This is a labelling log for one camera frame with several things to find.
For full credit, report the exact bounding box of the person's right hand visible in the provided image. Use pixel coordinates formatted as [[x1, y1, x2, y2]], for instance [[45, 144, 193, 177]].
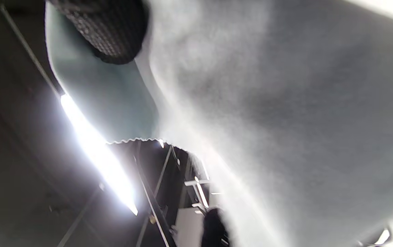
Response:
[[47, 0, 149, 65]]

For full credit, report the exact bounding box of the light blue cleaning cloth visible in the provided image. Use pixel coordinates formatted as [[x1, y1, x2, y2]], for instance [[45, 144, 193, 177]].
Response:
[[45, 0, 393, 247]]

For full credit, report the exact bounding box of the row of ceiling light strips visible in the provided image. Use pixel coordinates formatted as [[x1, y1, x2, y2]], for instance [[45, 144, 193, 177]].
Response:
[[60, 93, 138, 216]]

